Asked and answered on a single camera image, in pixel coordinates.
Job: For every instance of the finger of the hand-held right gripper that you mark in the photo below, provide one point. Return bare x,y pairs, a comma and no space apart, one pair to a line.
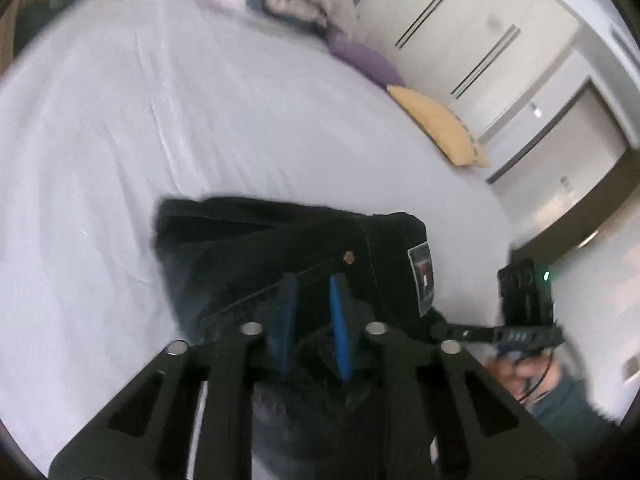
465,331

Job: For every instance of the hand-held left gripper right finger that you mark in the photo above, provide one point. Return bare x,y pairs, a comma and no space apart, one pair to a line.
340,325

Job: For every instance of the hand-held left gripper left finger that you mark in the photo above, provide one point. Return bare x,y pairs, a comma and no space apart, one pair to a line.
286,320

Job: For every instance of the black denim pants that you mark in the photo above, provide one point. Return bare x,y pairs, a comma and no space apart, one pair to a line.
280,245

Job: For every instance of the person's right forearm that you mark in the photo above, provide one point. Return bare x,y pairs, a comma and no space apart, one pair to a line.
570,415

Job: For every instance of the person's right hand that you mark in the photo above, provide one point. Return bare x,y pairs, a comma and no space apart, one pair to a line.
520,372

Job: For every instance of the white door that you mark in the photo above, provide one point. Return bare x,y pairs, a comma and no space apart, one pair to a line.
570,135

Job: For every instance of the yellow pillow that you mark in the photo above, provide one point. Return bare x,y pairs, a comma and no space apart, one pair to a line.
440,125

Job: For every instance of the bed with white sheet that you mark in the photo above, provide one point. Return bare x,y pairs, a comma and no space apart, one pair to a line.
150,135

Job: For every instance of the purple pillow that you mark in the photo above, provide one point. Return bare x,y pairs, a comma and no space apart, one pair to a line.
365,60

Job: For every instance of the white wardrobe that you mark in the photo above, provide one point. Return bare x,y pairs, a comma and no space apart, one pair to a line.
450,15

